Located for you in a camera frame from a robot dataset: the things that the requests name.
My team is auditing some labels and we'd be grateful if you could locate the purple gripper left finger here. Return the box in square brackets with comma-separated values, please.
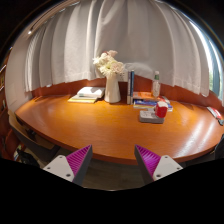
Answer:
[44, 145, 93, 186]

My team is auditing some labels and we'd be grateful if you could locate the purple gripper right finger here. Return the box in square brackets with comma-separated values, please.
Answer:
[134, 145, 182, 184]

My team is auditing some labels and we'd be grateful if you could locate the red white charger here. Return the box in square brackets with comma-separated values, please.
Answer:
[155, 101, 168, 118]

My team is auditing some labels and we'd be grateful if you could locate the dark chair under desk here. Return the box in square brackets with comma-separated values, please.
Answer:
[8, 111, 60, 162]

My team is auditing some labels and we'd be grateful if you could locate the grey power strip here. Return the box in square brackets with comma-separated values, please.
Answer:
[139, 110, 164, 124]

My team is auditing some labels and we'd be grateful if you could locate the blue flat book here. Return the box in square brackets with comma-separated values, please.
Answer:
[133, 99, 174, 112]

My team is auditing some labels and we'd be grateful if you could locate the yellow flat book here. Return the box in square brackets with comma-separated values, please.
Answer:
[68, 95, 98, 103]

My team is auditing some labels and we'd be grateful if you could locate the white upright book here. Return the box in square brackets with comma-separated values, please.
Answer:
[127, 71, 131, 104]

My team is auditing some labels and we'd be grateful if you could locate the orange flat book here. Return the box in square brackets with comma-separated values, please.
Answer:
[133, 91, 166, 102]

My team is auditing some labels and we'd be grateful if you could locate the clear plastic water bottle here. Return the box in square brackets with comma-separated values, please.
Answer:
[152, 71, 160, 98]

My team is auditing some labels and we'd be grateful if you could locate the white ceramic vase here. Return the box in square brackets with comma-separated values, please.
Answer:
[104, 75, 121, 103]

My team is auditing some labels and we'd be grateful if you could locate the red item at right edge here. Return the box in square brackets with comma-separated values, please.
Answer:
[207, 107, 224, 126]

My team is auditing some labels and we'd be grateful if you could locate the blue upright book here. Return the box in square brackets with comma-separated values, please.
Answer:
[130, 70, 135, 105]

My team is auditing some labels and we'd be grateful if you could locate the white flower bouquet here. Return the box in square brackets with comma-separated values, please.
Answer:
[93, 50, 124, 78]

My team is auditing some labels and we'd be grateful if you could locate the white curtain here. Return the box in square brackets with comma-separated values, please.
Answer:
[25, 0, 209, 95]

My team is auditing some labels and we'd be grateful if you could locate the white wall socket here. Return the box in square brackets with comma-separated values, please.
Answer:
[118, 70, 128, 82]

